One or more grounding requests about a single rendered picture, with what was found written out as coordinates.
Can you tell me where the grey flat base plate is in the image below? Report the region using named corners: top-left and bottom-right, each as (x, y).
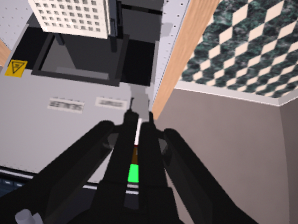
top-left (0, 0), bottom-right (191, 104)

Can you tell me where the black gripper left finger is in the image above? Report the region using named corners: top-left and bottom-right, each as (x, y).
top-left (0, 92), bottom-right (142, 224)

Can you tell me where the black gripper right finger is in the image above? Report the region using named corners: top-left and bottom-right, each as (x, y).
top-left (136, 93), bottom-right (259, 224)

